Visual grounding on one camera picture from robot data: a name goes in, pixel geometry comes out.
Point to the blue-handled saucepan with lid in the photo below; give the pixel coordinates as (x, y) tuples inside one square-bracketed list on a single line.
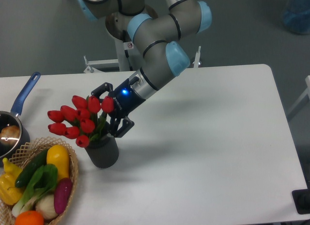
[(12, 132)]

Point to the green bok choy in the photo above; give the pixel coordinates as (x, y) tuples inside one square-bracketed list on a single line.
[(43, 181)]

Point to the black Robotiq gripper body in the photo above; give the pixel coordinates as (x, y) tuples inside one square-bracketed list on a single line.
[(125, 100)]

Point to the blue bag on floor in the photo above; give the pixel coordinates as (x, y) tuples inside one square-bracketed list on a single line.
[(296, 16)]

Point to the white furniture leg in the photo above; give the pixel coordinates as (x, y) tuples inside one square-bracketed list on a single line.
[(300, 103)]

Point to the black device at table edge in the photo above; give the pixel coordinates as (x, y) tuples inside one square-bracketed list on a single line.
[(302, 201)]

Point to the orange fruit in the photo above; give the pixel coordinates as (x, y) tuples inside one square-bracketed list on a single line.
[(29, 218)]

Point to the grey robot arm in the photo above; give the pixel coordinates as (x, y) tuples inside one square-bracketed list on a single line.
[(148, 80)]

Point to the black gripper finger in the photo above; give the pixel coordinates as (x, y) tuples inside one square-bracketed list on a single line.
[(105, 87), (118, 127)]

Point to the purple eggplant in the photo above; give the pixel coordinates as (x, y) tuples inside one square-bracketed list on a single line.
[(62, 194)]

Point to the green cucumber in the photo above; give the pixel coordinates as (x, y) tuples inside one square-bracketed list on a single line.
[(25, 176)]

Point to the red tulip bouquet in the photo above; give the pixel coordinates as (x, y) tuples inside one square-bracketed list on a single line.
[(85, 123)]

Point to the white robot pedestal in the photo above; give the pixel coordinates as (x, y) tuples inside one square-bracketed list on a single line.
[(121, 55)]

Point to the yellow bell pepper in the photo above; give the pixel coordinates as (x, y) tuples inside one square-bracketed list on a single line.
[(9, 193)]

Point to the white garlic bulb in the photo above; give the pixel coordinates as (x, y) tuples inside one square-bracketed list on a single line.
[(45, 206)]

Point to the dark grey ribbed vase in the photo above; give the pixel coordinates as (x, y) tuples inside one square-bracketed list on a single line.
[(103, 153)]

